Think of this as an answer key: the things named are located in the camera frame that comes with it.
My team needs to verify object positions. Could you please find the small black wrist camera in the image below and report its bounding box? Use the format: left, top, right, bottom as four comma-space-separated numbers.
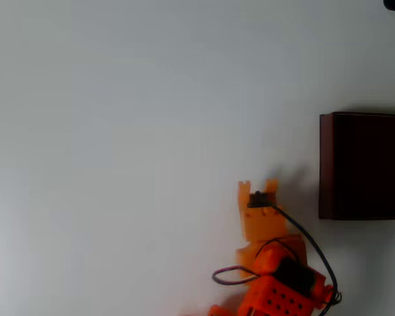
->
247, 190, 277, 209

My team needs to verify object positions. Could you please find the dark brown box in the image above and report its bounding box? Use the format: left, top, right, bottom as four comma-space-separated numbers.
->
318, 111, 395, 221

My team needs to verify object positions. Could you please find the purple servo wire loop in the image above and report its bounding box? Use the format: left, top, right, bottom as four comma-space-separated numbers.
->
211, 265, 263, 286

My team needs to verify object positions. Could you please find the thick black camera cable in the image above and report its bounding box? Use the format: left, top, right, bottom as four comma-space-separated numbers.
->
271, 203, 343, 310

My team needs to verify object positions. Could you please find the thin black servo wire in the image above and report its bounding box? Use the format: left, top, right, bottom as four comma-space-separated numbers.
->
255, 237, 300, 264

